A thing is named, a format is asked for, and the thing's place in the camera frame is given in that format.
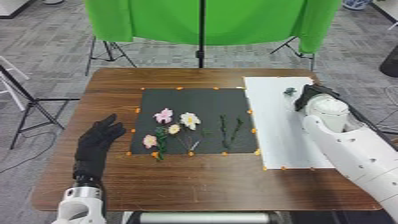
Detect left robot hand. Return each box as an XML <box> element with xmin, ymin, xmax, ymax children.
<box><xmin>70</xmin><ymin>113</ymin><xmax>127</xmax><ymax>181</ymax></box>

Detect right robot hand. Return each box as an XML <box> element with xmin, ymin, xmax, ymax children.
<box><xmin>293</xmin><ymin>83</ymin><xmax>342</xmax><ymax>112</ymax></box>

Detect pink flower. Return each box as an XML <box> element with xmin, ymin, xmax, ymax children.
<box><xmin>140</xmin><ymin>134</ymin><xmax>159</xmax><ymax>150</ymax></box>
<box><xmin>152</xmin><ymin>107</ymin><xmax>175</xmax><ymax>130</ymax></box>

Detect green sprig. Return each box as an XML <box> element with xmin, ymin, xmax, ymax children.
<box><xmin>225</xmin><ymin>117</ymin><xmax>245</xmax><ymax>148</ymax></box>
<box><xmin>152</xmin><ymin>126</ymin><xmax>170</xmax><ymax>162</ymax></box>
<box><xmin>218</xmin><ymin>114</ymin><xmax>230</xmax><ymax>150</ymax></box>

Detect black backdrop stand legs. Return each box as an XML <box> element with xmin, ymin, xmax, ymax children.
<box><xmin>268</xmin><ymin>35</ymin><xmax>317</xmax><ymax>72</ymax></box>
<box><xmin>83</xmin><ymin>35</ymin><xmax>138</xmax><ymax>77</ymax></box>

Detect white sheet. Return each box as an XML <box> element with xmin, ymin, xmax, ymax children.
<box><xmin>243</xmin><ymin>76</ymin><xmax>337</xmax><ymax>171</ymax></box>

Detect small cream flower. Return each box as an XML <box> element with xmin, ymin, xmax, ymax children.
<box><xmin>165</xmin><ymin>123</ymin><xmax>191</xmax><ymax>150</ymax></box>

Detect black tripod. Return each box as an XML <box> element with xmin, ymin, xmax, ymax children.
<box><xmin>0</xmin><ymin>64</ymin><xmax>81</xmax><ymax>150</ymax></box>

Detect white flower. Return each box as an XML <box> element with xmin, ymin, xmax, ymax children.
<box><xmin>179</xmin><ymin>112</ymin><xmax>202</xmax><ymax>152</ymax></box>

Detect dark mat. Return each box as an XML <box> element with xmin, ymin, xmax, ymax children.
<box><xmin>127</xmin><ymin>87</ymin><xmax>261</xmax><ymax>156</ymax></box>

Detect black stand pole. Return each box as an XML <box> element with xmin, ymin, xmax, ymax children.
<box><xmin>193</xmin><ymin>0</ymin><xmax>207</xmax><ymax>69</ymax></box>

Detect pale grey bar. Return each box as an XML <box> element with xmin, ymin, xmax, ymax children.
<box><xmin>138</xmin><ymin>212</ymin><xmax>271</xmax><ymax>224</ymax></box>

